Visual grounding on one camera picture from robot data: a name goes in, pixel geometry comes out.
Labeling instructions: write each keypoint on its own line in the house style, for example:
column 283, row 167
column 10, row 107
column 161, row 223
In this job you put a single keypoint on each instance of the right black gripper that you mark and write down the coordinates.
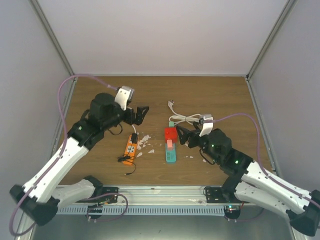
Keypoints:
column 193, row 134

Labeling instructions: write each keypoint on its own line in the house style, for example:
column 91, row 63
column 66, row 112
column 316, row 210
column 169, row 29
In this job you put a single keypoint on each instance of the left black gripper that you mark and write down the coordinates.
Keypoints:
column 139, row 117

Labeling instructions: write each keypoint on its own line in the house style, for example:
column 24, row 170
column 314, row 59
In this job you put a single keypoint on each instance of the red cube socket adapter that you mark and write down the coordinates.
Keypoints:
column 170, row 133

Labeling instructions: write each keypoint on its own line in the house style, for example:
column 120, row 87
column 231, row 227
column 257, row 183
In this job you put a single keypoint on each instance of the pink plug adapter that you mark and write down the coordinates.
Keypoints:
column 170, row 145

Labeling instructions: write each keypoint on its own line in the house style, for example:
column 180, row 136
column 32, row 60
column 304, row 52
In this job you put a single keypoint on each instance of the green plug adapter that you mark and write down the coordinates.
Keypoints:
column 171, row 124

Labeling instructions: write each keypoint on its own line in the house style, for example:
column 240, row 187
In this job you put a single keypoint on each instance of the teal power strip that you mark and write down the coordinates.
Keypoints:
column 170, row 155

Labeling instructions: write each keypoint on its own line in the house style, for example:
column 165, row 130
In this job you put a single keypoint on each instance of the black power adapter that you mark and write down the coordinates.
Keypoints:
column 134, row 138

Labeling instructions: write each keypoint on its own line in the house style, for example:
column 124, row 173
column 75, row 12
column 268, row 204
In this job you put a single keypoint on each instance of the orange power strip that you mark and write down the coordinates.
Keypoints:
column 130, row 152

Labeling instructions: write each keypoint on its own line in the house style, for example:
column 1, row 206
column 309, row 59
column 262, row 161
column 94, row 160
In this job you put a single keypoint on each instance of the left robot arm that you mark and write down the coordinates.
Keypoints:
column 38, row 197

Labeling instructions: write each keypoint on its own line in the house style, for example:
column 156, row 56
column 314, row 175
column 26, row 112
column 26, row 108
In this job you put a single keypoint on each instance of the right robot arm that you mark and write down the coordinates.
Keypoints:
column 249, row 182

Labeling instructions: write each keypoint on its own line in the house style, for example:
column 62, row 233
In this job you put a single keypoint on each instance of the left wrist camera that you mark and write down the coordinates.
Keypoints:
column 124, row 96

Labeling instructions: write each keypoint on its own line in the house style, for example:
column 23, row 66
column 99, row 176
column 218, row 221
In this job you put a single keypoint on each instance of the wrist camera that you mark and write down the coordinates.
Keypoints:
column 207, row 123
column 124, row 96

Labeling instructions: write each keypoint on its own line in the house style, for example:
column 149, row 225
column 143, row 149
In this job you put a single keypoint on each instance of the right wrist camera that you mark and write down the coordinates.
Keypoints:
column 207, row 123

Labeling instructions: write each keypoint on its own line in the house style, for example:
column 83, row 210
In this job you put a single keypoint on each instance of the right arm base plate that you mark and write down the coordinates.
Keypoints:
column 217, row 194

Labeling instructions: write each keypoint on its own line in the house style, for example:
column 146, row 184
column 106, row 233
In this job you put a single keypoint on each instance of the aluminium front rail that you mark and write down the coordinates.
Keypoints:
column 162, row 195

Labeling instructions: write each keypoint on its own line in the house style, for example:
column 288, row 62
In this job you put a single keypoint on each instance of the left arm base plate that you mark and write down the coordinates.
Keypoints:
column 106, row 194

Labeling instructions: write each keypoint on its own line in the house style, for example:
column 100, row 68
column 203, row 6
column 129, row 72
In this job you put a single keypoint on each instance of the left aluminium frame post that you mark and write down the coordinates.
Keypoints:
column 52, row 36

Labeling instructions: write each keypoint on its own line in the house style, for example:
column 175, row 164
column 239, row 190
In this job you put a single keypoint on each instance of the aluminium frame post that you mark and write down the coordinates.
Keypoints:
column 52, row 36
column 286, row 10

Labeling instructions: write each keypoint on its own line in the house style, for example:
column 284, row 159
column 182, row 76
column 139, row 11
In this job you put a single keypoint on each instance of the grey slotted cable duct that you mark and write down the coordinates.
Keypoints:
column 140, row 210

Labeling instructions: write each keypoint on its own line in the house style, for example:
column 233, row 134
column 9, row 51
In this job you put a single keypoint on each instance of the right aluminium frame post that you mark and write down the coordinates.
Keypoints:
column 286, row 10

